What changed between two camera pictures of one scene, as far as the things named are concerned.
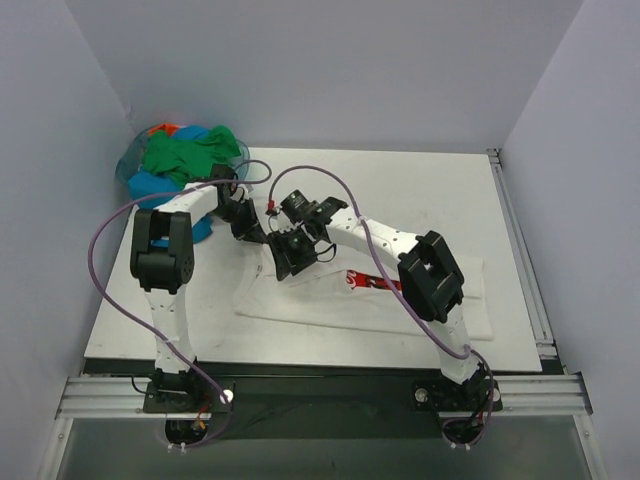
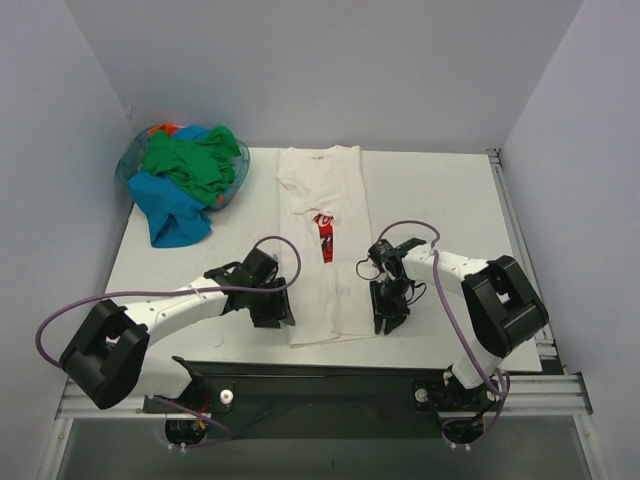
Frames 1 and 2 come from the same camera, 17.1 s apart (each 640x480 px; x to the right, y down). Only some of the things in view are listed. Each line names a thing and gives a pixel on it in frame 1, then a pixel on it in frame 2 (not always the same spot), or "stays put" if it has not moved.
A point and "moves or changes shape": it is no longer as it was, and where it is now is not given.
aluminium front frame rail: (123, 397) stays put
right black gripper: (288, 253) to (388, 306)
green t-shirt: (189, 158) stays put
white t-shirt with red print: (357, 293) moves or changes shape
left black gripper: (245, 220) to (273, 310)
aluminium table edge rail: (536, 311) stays put
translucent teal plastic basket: (131, 158) stays put
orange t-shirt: (170, 128) stays put
